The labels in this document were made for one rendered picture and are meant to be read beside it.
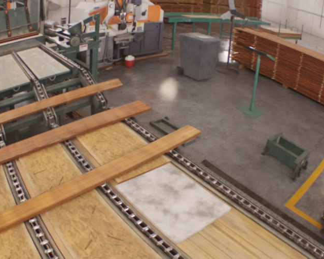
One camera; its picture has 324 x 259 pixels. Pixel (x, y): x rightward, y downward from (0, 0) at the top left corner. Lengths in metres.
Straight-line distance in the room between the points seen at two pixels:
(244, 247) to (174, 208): 0.52
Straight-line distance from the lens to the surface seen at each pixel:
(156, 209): 1.76
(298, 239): 1.82
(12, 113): 2.83
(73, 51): 5.17
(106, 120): 2.55
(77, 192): 1.81
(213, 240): 1.66
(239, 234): 1.72
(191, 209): 1.78
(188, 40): 5.96
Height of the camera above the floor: 2.10
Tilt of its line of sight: 30 degrees down
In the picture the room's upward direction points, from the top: 5 degrees clockwise
